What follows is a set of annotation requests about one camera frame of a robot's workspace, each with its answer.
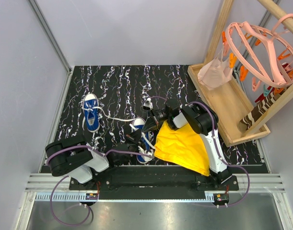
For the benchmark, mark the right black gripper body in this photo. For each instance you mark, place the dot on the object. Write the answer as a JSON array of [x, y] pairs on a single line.
[[156, 118]]

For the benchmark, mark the blue sneaker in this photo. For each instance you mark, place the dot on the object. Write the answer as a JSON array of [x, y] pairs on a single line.
[[147, 150], [90, 100]]

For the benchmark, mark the black marble pattern mat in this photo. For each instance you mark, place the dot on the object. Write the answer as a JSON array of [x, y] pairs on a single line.
[[121, 90]]

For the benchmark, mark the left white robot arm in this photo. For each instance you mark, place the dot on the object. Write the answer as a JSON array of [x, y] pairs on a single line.
[[76, 158]]

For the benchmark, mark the white shoelace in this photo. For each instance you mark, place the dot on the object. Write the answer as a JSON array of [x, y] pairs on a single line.
[[143, 136]]

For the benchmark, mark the brown striped cloth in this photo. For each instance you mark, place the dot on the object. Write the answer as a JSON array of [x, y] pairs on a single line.
[[246, 122]]

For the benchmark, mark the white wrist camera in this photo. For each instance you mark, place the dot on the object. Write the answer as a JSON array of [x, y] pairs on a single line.
[[147, 104], [145, 153]]

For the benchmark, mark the pink mesh bag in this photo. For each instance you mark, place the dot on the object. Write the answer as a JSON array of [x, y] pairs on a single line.
[[216, 73]]

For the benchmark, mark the aluminium corner profile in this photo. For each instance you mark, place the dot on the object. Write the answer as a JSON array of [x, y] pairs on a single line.
[[46, 28]]

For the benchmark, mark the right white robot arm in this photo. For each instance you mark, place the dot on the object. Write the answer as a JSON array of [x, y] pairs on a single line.
[[204, 122]]

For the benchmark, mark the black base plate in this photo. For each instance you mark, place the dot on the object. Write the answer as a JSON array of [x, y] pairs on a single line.
[[155, 182]]

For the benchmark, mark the yellow folded cloth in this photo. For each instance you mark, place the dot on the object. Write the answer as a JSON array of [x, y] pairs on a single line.
[[183, 147]]

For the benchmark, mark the white shoelace far sneaker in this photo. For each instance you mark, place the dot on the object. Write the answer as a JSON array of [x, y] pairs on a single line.
[[105, 115]]

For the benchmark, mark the pink round clothes hanger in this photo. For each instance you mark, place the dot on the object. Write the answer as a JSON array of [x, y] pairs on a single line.
[[262, 52]]

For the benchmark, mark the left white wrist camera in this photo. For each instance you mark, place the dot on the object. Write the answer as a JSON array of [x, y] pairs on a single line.
[[145, 153]]

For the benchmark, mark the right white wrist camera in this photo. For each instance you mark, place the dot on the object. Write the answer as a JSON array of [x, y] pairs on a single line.
[[147, 104]]

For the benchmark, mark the wooden rack frame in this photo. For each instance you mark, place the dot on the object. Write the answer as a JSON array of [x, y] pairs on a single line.
[[229, 101]]

